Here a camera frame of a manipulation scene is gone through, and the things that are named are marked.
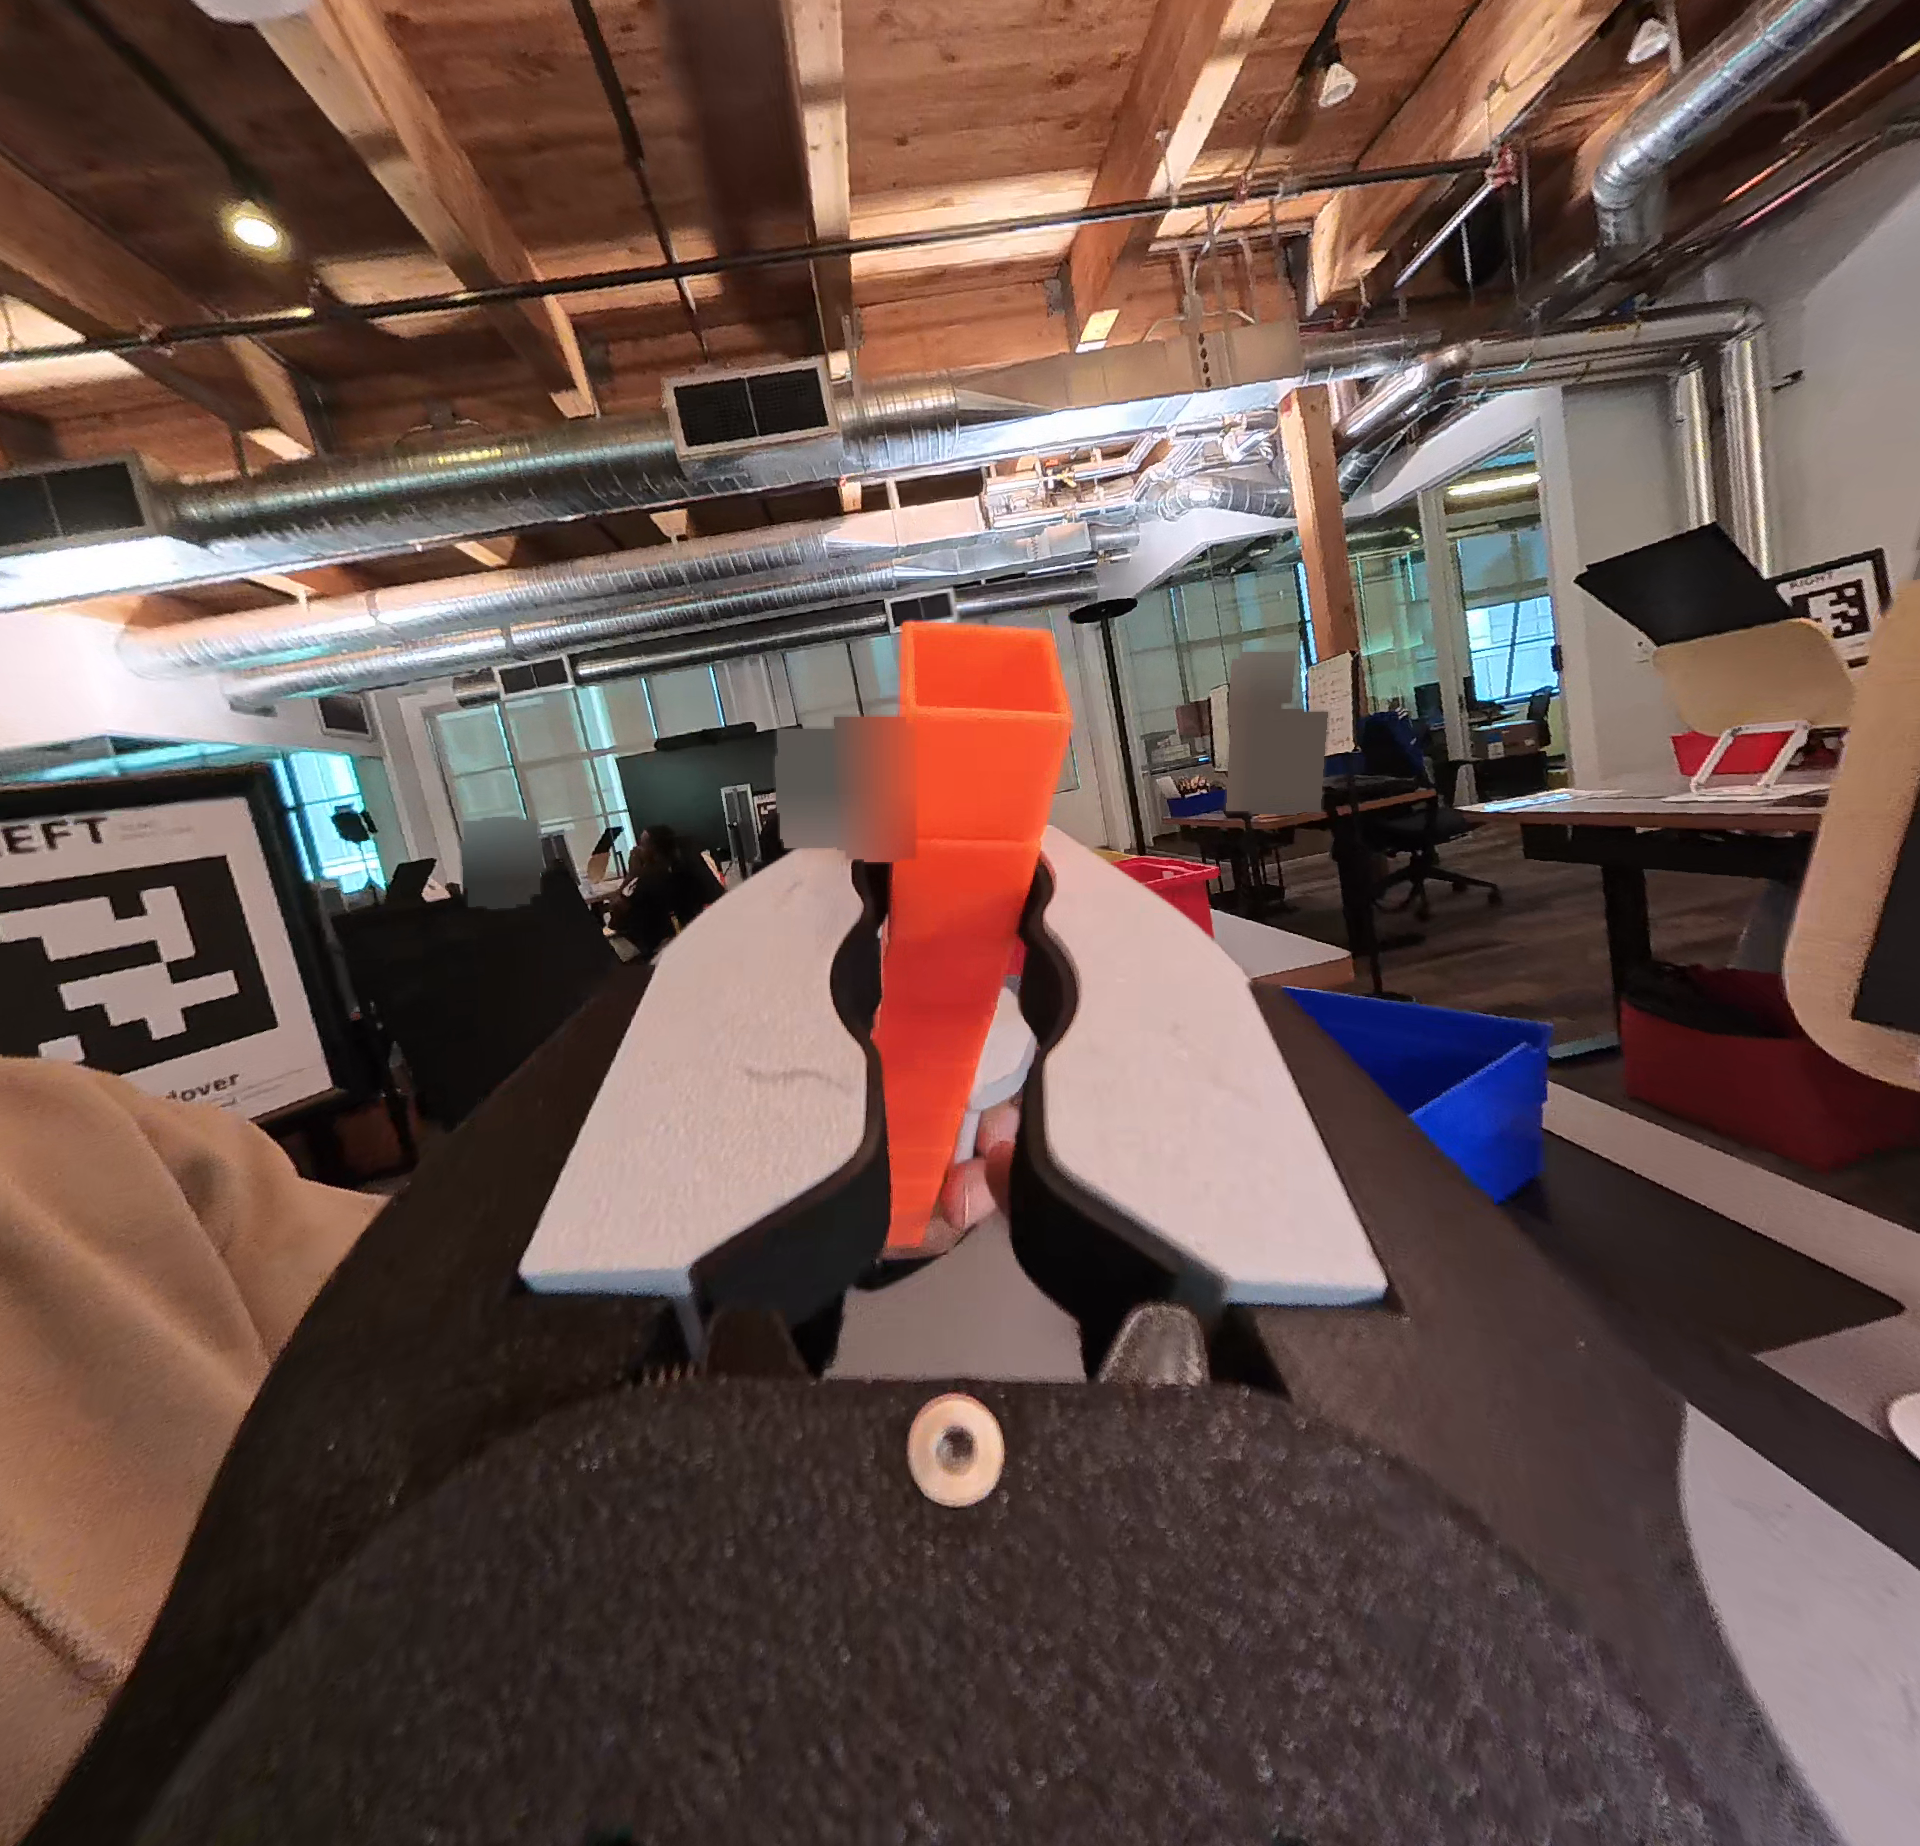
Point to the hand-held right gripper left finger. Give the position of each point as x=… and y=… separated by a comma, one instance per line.
x=702, y=1114

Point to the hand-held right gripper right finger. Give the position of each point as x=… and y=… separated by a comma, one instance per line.
x=1202, y=1129

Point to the blue plastic bin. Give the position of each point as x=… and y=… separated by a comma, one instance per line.
x=1472, y=1097

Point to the orange block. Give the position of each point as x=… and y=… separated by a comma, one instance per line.
x=959, y=860

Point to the large red tote bin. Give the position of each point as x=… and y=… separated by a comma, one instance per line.
x=1167, y=891

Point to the black high-back chair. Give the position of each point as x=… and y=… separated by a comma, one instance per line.
x=465, y=993

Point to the large black monitor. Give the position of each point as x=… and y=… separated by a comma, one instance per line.
x=690, y=790

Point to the wooden top desk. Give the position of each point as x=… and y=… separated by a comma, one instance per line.
x=1323, y=803
x=1631, y=815

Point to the black office chair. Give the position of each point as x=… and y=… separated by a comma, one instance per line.
x=1404, y=814

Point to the black floor lamp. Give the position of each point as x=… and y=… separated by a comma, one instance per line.
x=1116, y=723

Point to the whiteboard on stand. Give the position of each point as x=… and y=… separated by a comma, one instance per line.
x=1327, y=696

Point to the small red bin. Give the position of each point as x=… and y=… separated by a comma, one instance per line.
x=1693, y=753

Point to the small white board stand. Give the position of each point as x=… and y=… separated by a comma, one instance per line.
x=1751, y=758

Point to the black faced wooden board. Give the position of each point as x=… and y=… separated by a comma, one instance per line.
x=1841, y=901

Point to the small wooden board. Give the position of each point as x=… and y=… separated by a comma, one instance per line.
x=1752, y=684

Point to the black rectangular panel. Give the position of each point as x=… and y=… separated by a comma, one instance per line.
x=1679, y=588

